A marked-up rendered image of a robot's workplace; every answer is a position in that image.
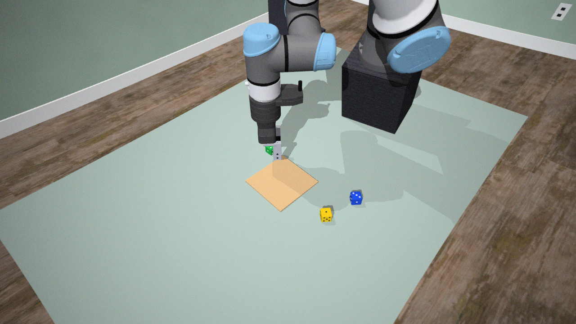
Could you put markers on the yellow die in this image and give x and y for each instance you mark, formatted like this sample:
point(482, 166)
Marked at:
point(325, 214)

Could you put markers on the tan flat mat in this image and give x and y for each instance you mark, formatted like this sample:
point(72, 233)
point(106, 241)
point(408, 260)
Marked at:
point(281, 183)

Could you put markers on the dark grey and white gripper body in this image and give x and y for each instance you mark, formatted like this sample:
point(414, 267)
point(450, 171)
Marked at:
point(265, 106)

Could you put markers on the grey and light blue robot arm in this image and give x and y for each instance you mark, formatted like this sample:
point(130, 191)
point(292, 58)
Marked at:
point(404, 36)

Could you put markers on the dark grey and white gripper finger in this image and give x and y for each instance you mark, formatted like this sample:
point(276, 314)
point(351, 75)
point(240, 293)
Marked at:
point(276, 150)
point(278, 138)

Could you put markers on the blue die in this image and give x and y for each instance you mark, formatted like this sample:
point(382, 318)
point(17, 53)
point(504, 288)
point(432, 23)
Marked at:
point(355, 198)

